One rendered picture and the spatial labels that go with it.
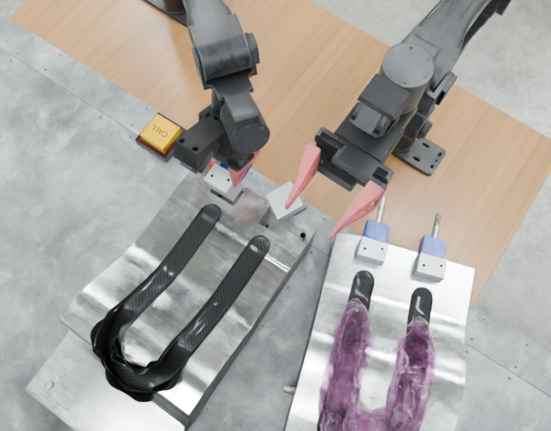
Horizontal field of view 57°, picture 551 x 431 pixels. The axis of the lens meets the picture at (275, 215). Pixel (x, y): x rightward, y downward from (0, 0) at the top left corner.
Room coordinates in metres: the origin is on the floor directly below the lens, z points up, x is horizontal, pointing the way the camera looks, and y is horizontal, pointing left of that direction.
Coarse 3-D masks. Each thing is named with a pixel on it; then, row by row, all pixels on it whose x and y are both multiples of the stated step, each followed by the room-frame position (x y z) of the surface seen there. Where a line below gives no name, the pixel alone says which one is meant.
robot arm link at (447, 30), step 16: (448, 0) 0.50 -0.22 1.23; (464, 0) 0.50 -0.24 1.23; (480, 0) 0.50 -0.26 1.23; (432, 16) 0.47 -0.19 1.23; (448, 16) 0.47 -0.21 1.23; (464, 16) 0.47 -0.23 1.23; (416, 32) 0.44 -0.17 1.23; (432, 32) 0.44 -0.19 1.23; (448, 32) 0.44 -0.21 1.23; (464, 32) 0.45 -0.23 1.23; (448, 48) 0.42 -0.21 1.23; (448, 64) 0.40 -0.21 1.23; (432, 80) 0.38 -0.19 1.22
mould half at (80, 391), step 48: (192, 192) 0.35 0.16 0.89; (144, 240) 0.25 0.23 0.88; (240, 240) 0.26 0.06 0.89; (288, 240) 0.26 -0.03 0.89; (96, 288) 0.15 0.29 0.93; (192, 288) 0.17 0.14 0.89; (144, 336) 0.08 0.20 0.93; (240, 336) 0.09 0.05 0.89; (96, 384) 0.00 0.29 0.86; (192, 384) 0.01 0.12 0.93
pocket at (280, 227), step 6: (270, 210) 0.33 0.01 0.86; (264, 216) 0.31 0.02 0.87; (270, 216) 0.31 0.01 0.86; (264, 222) 0.30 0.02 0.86; (270, 222) 0.30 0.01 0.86; (276, 222) 0.30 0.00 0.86; (282, 222) 0.30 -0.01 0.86; (288, 222) 0.30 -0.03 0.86; (270, 228) 0.29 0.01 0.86; (276, 228) 0.29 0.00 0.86; (282, 228) 0.29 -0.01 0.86; (288, 228) 0.29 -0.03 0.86; (282, 234) 0.28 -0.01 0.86
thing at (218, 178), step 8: (216, 168) 0.37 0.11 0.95; (224, 168) 0.37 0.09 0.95; (248, 168) 0.38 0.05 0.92; (208, 176) 0.36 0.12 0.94; (216, 176) 0.36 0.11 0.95; (224, 176) 0.35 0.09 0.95; (208, 184) 0.35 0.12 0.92; (216, 184) 0.34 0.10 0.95; (224, 184) 0.34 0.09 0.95; (232, 184) 0.34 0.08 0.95; (240, 184) 0.35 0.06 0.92; (224, 192) 0.33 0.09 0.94; (232, 192) 0.33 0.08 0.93; (232, 200) 0.33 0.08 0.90
